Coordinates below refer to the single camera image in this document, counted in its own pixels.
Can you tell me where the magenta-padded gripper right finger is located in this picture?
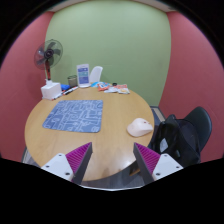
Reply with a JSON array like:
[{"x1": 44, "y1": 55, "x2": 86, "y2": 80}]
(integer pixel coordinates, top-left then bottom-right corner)
[{"x1": 133, "y1": 142, "x2": 184, "y2": 185}]

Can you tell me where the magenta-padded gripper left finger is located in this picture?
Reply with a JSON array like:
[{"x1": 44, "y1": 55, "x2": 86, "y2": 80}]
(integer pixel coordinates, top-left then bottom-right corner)
[{"x1": 40, "y1": 142, "x2": 93, "y2": 185}]

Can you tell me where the pale pink computer mouse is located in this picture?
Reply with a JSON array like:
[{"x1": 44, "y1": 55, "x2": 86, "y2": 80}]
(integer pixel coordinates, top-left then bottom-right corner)
[{"x1": 126, "y1": 117, "x2": 155, "y2": 138}]

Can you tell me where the blue patterned mouse pad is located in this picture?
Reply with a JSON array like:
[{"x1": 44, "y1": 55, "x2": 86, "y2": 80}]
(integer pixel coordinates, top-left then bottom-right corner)
[{"x1": 42, "y1": 99, "x2": 104, "y2": 134}]

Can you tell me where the black backpack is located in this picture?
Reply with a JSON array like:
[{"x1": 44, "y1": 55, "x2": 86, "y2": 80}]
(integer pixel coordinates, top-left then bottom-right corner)
[{"x1": 148, "y1": 114, "x2": 202, "y2": 164}]

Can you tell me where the black office chair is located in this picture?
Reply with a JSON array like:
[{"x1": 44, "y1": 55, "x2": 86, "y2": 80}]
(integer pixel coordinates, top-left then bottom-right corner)
[{"x1": 184, "y1": 106, "x2": 213, "y2": 153}]

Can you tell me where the red marker pen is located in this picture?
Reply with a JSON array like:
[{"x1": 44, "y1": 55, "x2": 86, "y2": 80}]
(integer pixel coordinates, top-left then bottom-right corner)
[{"x1": 52, "y1": 90, "x2": 66, "y2": 101}]

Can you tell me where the black marker pen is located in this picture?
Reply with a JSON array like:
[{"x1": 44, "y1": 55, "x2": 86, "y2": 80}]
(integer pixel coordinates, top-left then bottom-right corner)
[{"x1": 62, "y1": 86, "x2": 80, "y2": 96}]

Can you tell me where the white tissue box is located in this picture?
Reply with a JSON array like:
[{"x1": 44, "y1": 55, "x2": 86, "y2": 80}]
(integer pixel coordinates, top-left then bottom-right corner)
[{"x1": 40, "y1": 79, "x2": 62, "y2": 101}]

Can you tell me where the orange and white snack packet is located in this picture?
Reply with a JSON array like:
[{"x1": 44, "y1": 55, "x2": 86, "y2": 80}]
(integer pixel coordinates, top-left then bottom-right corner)
[{"x1": 114, "y1": 83, "x2": 131, "y2": 95}]

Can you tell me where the orange and blue snack packet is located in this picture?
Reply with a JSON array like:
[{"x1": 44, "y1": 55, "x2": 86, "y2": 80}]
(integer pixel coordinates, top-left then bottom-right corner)
[{"x1": 97, "y1": 81, "x2": 112, "y2": 92}]

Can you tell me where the dark mesh pen cup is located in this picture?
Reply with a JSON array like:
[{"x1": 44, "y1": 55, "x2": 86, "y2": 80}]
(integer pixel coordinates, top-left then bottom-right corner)
[{"x1": 67, "y1": 74, "x2": 79, "y2": 88}]

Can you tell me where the black standing fan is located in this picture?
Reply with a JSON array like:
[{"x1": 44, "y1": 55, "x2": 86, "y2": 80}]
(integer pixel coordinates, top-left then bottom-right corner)
[{"x1": 34, "y1": 38, "x2": 64, "y2": 82}]

